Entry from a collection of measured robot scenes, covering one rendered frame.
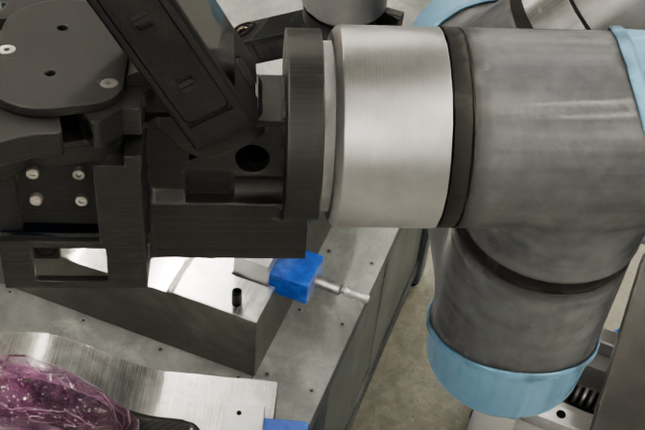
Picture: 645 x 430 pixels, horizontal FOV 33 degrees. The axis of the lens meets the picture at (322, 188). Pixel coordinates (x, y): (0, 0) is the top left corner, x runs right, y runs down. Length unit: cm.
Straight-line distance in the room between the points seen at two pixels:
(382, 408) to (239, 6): 86
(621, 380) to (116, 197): 55
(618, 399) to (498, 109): 49
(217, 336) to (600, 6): 64
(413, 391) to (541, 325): 162
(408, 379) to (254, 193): 169
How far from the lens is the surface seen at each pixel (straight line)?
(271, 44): 100
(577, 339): 47
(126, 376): 102
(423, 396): 206
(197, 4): 37
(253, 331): 103
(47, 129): 36
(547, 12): 53
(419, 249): 211
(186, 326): 108
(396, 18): 97
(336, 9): 92
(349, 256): 120
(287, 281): 104
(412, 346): 212
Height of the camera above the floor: 171
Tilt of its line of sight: 46 degrees down
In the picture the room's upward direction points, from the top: 6 degrees clockwise
